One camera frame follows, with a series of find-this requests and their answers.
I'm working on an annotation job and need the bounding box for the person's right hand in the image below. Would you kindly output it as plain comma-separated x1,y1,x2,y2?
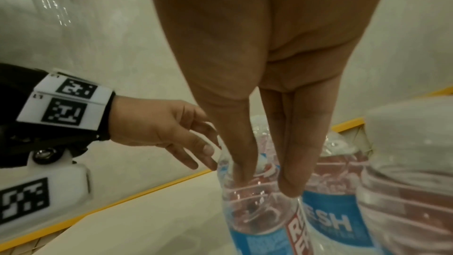
142,0,395,198

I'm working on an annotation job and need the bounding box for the person's left hand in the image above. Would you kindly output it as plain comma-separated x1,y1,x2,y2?
105,95,222,171

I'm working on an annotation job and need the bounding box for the clear bottle red-blue label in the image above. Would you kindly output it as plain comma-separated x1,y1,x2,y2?
217,115,313,255

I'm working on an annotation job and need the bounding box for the person's left forearm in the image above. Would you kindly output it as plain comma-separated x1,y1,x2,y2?
0,63,50,126

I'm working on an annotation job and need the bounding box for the white marker wristband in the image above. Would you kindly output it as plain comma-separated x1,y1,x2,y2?
16,68,116,142

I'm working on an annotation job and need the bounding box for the yellow plastic crate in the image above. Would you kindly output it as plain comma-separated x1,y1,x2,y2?
0,86,453,255

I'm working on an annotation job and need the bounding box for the clear bottle blue label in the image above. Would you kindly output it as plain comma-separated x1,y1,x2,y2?
301,130,377,255

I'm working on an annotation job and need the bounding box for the clear plastic water bottle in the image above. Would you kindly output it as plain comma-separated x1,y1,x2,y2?
355,95,453,255

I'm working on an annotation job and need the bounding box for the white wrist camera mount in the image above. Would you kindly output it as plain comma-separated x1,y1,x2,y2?
0,129,94,225

